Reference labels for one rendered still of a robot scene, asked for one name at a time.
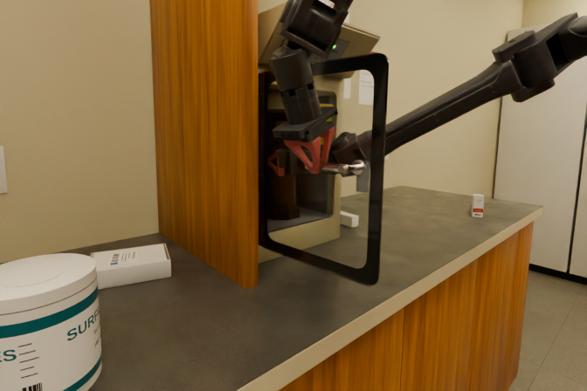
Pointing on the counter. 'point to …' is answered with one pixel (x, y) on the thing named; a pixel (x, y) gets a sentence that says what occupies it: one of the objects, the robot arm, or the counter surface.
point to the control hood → (265, 33)
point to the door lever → (342, 168)
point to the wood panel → (207, 105)
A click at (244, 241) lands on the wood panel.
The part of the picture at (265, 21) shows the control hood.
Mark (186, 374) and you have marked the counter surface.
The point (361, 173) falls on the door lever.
